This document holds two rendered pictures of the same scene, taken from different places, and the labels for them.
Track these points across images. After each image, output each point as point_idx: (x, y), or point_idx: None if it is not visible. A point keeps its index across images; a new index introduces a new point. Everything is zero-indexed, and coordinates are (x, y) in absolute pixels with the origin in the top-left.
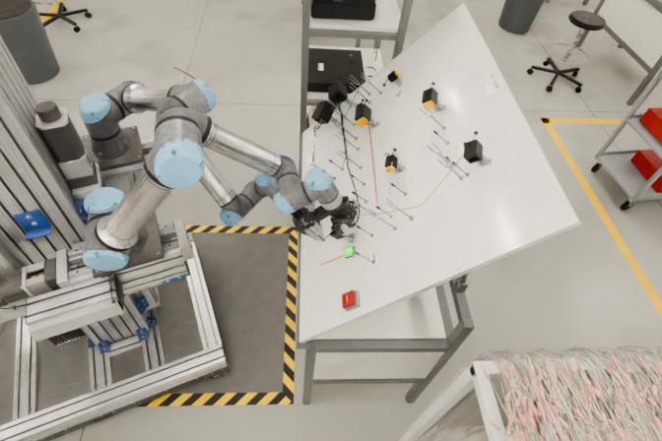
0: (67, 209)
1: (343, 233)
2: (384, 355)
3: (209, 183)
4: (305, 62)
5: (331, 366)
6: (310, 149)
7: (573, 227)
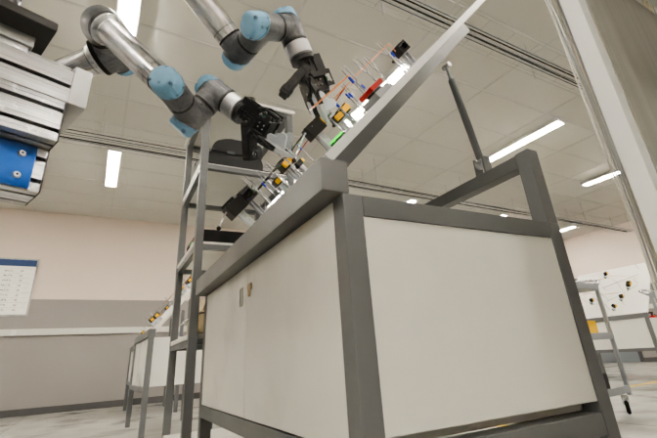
0: None
1: (323, 103)
2: (481, 250)
3: (142, 47)
4: (203, 193)
5: (409, 316)
6: None
7: None
